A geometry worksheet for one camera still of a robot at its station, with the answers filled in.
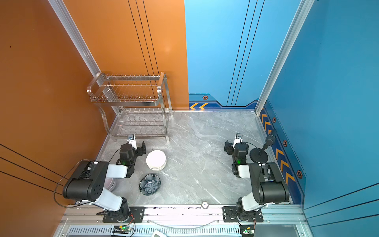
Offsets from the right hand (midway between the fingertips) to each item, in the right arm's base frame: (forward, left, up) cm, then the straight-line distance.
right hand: (236, 141), depth 94 cm
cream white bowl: (-17, +48, +1) cm, 51 cm away
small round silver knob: (-36, +21, -1) cm, 42 cm away
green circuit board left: (-46, +61, -7) cm, 77 cm away
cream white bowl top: (-14, +49, +1) cm, 51 cm away
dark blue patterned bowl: (-26, +52, -6) cm, 58 cm away
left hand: (0, +64, +1) cm, 64 cm away
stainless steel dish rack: (+30, +74, +4) cm, 80 cm away
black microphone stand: (-8, -14, -4) cm, 17 cm away
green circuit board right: (-46, +1, -7) cm, 46 cm away
